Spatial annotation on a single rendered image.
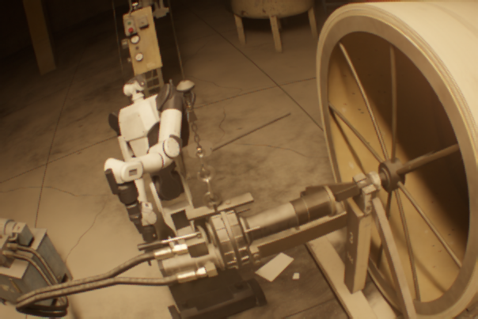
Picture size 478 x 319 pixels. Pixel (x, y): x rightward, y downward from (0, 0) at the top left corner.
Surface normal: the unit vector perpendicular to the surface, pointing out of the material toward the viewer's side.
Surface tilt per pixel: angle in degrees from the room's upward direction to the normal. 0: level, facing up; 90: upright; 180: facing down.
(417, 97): 83
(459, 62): 29
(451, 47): 23
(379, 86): 94
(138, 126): 77
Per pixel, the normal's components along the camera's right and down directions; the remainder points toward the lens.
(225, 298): -0.16, -0.82
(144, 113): 0.11, 0.10
